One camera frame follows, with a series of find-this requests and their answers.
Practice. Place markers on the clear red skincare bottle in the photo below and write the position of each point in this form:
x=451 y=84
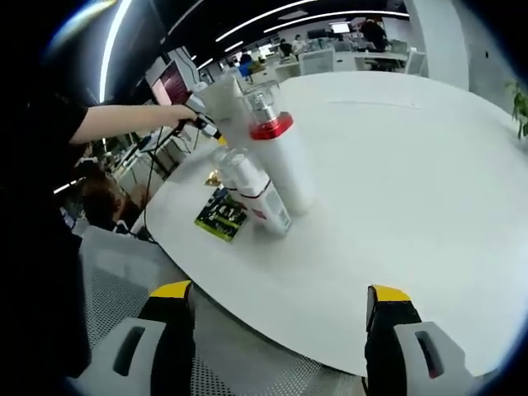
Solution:
x=270 y=123

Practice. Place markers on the person's left hand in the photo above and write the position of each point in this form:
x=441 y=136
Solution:
x=181 y=116

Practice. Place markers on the green black skincare sachet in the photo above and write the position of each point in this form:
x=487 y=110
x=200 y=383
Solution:
x=222 y=216

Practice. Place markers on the long ceiling light strip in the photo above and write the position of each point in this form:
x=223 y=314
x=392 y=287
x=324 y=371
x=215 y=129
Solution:
x=113 y=49

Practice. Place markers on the grey mesh office chair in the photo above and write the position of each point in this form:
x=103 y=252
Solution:
x=123 y=280

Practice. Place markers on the white skincare tube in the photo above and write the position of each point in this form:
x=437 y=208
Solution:
x=288 y=177

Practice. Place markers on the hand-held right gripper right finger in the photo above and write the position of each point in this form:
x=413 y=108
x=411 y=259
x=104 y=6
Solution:
x=387 y=330

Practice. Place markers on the gold skincare sachet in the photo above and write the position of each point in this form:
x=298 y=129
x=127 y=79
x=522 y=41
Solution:
x=213 y=178

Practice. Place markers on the open laptop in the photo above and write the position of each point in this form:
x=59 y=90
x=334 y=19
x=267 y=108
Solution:
x=171 y=82

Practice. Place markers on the white background office chair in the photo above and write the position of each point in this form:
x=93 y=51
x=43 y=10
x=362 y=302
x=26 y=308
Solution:
x=416 y=61
x=317 y=62

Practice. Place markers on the person's black clothing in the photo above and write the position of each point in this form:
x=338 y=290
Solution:
x=37 y=206

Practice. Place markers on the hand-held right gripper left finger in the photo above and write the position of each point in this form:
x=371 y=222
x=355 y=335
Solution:
x=169 y=330

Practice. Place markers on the potted green plant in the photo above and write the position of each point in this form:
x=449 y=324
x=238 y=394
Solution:
x=520 y=107

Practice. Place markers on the background computer monitor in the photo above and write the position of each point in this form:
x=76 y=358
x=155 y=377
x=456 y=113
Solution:
x=339 y=27

